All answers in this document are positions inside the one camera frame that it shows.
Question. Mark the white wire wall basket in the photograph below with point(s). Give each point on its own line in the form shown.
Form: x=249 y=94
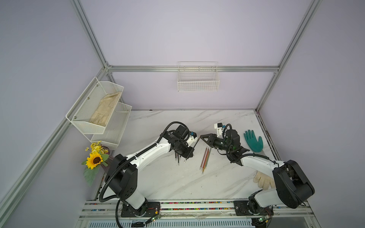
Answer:
x=197 y=81

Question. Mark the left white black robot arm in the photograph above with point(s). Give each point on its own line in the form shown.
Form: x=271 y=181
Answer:
x=122 y=177

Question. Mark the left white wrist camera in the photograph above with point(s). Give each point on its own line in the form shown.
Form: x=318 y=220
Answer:
x=192 y=138

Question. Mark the beige fabric glove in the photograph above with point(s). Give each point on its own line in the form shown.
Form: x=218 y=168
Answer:
x=263 y=181

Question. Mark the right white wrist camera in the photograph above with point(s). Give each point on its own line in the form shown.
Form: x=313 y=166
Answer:
x=219 y=127

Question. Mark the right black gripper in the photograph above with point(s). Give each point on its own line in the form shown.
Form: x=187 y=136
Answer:
x=212 y=137

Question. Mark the lower white mesh shelf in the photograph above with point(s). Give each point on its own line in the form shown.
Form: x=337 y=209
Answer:
x=115 y=128

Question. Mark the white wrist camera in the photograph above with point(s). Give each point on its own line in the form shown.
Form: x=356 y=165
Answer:
x=219 y=127
x=192 y=138

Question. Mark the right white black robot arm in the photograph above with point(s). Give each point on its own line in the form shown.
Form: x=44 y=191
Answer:
x=280 y=182

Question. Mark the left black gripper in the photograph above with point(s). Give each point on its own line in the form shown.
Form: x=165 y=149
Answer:
x=189 y=149

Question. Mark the aluminium frame profile back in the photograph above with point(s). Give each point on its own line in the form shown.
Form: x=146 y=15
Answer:
x=193 y=68

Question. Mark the upper white mesh shelf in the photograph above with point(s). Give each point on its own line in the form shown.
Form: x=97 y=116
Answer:
x=81 y=112

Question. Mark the artificial sunflower bouquet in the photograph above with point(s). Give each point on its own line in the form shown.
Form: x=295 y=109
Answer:
x=97 y=154

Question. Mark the green rubber glove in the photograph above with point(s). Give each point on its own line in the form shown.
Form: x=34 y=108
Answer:
x=255 y=144

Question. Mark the dark ribbed vase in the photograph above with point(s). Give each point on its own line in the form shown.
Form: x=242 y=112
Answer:
x=106 y=164

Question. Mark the white mesh shelf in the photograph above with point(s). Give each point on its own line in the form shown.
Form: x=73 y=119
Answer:
x=81 y=112
x=115 y=128

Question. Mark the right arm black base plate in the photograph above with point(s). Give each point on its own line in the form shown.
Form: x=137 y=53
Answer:
x=245 y=208

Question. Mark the aluminium front rail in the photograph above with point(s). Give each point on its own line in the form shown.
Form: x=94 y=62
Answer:
x=193 y=213

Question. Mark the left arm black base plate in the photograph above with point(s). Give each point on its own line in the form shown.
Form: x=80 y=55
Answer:
x=148 y=209

